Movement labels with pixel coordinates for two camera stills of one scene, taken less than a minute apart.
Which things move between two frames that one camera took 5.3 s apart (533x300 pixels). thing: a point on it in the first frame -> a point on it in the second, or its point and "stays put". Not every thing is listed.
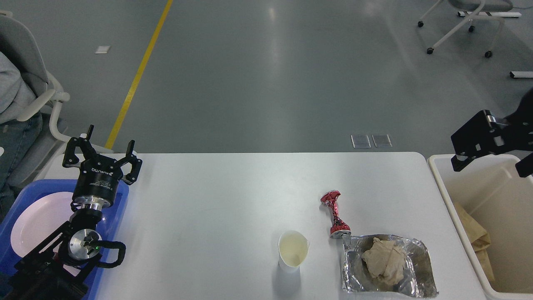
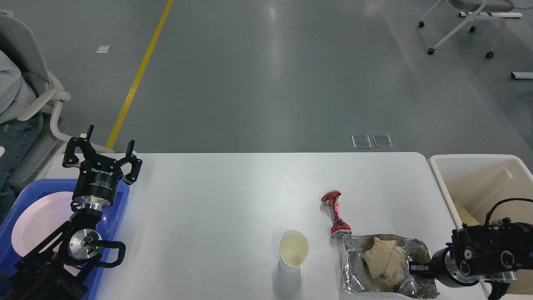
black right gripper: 484,134 -> 445,268
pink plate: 37,218 stays put
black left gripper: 96,183 stays put
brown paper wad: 386,259 stays put
